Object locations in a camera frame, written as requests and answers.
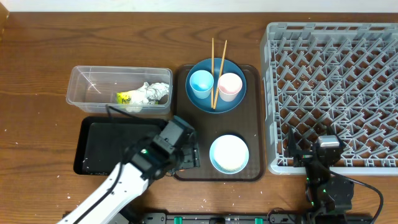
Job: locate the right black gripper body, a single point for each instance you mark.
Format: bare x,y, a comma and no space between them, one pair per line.
304,157

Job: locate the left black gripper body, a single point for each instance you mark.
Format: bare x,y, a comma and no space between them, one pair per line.
190,158

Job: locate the light blue bowl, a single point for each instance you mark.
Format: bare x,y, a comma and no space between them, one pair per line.
229,154

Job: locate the white paper napkin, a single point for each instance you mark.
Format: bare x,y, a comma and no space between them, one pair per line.
150,95

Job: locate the green yellow snack wrapper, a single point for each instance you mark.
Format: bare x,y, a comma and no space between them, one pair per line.
127,97

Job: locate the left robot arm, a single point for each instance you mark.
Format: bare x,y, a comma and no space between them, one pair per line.
149,159

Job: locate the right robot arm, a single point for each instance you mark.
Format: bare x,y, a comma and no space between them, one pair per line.
329,195

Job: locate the grey dishwasher rack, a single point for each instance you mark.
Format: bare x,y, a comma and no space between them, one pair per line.
320,75

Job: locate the brown plastic serving tray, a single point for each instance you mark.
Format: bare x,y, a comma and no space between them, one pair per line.
243,121

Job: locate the dark blue plate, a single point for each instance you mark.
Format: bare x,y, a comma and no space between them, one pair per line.
222,106

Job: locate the light blue cup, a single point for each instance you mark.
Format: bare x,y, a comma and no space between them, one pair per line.
201,83

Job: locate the pink cup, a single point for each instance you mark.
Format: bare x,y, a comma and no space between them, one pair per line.
229,85

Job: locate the black tray bin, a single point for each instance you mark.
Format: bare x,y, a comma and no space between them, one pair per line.
102,139

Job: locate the right wooden chopstick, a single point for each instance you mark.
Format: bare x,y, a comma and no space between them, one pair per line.
220,74

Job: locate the wooden chopstick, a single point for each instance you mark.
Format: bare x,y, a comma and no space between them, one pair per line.
220,74
212,71

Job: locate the clear plastic bin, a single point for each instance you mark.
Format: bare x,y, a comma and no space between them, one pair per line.
92,88

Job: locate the left wooden chopstick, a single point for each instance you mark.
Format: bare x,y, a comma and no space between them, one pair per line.
212,71

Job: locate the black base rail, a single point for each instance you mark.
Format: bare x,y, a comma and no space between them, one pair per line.
275,216

